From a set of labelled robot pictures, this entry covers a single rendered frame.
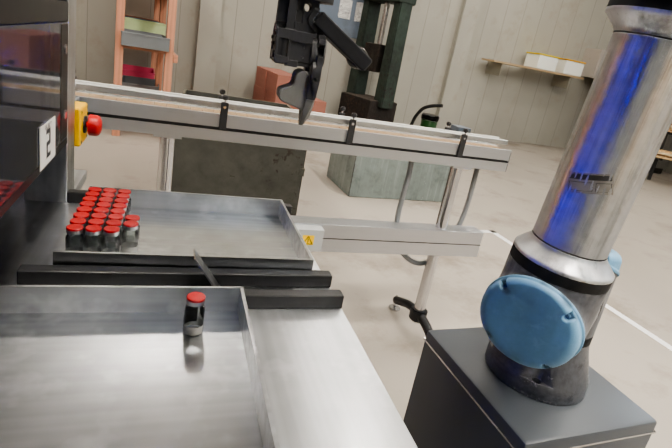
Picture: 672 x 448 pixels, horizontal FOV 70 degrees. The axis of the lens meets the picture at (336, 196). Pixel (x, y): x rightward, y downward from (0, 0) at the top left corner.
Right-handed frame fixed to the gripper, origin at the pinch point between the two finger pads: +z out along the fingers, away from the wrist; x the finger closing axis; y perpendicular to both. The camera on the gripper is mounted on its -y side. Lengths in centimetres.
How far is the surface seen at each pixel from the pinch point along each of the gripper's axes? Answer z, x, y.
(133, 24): 5, -486, 104
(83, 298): 19.1, 29.6, 27.5
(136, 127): 23, -81, 39
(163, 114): 18, -81, 31
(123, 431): 21, 47, 20
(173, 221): 20.9, 0.7, 20.2
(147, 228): 20.9, 4.5, 24.0
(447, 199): 41, -94, -84
